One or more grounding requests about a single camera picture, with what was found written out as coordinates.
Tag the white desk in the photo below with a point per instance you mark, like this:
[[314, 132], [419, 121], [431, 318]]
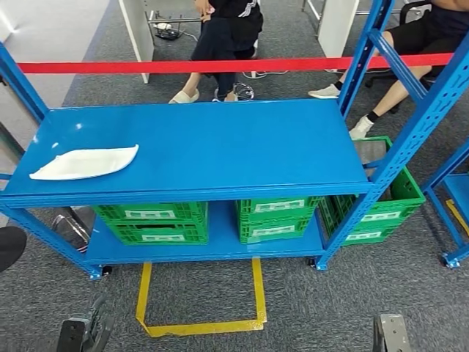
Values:
[[136, 34], [337, 24]]

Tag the chrome base stool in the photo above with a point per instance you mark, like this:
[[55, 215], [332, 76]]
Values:
[[243, 90]]

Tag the black office chair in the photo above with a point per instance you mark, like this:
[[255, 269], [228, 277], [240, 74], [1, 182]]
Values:
[[414, 7]]

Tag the black round base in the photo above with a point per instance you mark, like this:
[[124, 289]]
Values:
[[10, 248]]

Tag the red barrier belt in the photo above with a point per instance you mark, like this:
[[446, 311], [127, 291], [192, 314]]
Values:
[[146, 66]]

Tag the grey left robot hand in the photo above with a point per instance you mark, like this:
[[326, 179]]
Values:
[[97, 325]]

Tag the grey flat sheet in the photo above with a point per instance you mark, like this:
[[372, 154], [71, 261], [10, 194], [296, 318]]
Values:
[[370, 155]]

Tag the person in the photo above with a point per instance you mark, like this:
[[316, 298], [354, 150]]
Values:
[[227, 34], [414, 39]]

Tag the white plastic trim part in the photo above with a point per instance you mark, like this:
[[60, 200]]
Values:
[[84, 163]]

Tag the blue metal shelf rack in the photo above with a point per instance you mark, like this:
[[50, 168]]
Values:
[[458, 187], [201, 146]]

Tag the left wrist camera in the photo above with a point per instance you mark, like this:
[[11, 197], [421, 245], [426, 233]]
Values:
[[71, 337]]

